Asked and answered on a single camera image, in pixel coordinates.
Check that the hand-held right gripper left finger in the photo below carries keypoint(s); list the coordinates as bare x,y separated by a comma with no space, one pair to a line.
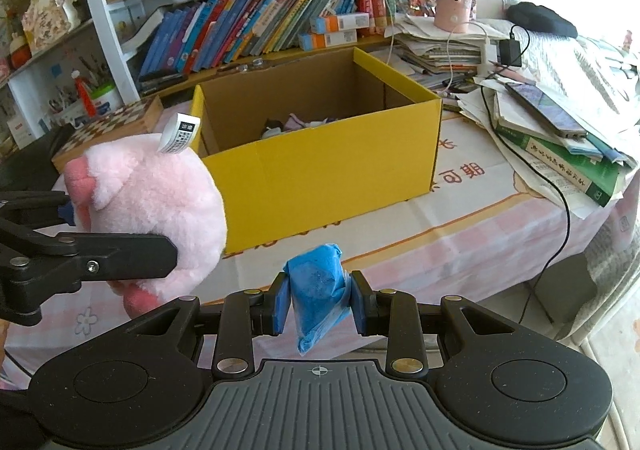
280,305

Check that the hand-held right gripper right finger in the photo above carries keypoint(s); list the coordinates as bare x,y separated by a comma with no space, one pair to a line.
361,302

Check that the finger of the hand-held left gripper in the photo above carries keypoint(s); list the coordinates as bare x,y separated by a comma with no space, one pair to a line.
35,207
125,255

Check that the blue plastic bag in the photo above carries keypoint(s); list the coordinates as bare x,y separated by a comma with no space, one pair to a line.
317,290

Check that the pink plush pig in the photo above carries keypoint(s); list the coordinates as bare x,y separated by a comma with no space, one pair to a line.
150,200

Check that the yellow cardboard box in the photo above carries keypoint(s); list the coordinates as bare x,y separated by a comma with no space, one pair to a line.
325,180

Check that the black binder clip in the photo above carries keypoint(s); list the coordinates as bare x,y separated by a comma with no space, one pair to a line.
272,124

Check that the pen holder with pens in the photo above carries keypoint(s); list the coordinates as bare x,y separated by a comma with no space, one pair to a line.
65,110

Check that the wooden chessboard box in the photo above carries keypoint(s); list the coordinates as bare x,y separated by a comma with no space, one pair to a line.
120,123

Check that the red tassel ornament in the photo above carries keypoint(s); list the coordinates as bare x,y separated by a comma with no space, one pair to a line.
84,95

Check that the green-lidded white jar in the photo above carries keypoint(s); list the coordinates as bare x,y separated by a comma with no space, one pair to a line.
106,103

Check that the red round doll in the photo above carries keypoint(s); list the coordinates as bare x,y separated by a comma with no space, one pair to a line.
21,53

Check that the black flat case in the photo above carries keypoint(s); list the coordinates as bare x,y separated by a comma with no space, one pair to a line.
162,83

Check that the white bookshelf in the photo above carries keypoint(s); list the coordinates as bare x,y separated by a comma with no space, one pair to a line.
114,40

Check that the row of blue-spined books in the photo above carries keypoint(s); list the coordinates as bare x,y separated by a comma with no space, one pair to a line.
215,30

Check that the green thick book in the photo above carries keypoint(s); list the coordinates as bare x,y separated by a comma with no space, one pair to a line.
565,165

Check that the pile of papers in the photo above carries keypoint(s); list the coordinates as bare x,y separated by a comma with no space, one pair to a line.
440,50

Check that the orange white small box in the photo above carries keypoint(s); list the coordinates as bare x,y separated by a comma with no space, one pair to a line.
340,23
327,40

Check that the smartphone with dark case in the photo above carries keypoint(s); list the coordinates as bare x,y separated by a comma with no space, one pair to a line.
545,110

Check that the black power adapter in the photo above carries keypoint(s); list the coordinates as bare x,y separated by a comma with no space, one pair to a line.
511,54

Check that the black fabric object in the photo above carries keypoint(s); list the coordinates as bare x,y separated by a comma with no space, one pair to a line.
542,19

